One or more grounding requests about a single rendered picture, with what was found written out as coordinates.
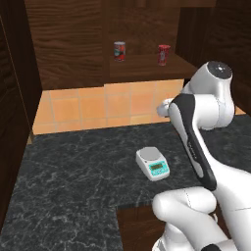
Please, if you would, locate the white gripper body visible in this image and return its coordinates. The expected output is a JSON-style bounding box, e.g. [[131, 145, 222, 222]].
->
[[156, 98, 173, 119]]

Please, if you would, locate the dark wood cabinet shelf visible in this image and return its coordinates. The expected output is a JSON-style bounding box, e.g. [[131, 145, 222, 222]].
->
[[103, 0, 199, 83]]

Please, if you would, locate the white digital scale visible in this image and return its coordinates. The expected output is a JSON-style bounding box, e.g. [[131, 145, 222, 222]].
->
[[135, 146, 172, 182]]

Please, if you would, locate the red yogurt cup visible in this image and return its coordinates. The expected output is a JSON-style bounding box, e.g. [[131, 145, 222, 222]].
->
[[157, 44, 172, 68]]

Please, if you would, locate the dark wood open cabinet door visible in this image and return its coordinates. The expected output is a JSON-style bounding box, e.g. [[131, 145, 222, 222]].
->
[[175, 0, 251, 118]]

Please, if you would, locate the dark wood closed cabinet door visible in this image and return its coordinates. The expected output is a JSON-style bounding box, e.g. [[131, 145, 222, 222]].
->
[[24, 0, 108, 91]]

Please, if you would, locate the dark wood base cabinet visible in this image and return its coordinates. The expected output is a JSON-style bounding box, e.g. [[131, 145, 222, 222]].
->
[[116, 203, 169, 251]]

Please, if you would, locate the dark wood tall cabinet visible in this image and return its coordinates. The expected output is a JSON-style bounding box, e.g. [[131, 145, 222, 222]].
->
[[0, 0, 44, 231]]

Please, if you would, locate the red white blue can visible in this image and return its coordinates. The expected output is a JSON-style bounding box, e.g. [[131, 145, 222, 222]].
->
[[113, 40, 126, 63]]

